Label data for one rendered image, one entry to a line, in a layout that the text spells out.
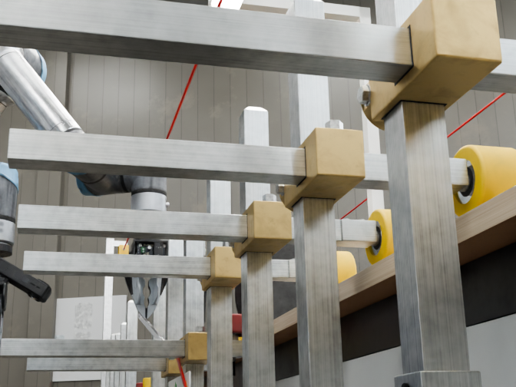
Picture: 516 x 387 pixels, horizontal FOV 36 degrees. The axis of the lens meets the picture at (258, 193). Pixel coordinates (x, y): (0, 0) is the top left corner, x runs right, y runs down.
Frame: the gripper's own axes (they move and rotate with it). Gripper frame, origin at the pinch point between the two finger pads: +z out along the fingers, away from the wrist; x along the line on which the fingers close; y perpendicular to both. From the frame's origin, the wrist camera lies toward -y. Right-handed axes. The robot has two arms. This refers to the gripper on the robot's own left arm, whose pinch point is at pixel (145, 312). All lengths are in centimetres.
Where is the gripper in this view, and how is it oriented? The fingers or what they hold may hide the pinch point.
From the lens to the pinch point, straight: 167.9
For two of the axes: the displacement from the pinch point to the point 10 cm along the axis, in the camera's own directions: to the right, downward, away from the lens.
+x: 9.7, 0.5, 2.4
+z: 0.2, 9.5, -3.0
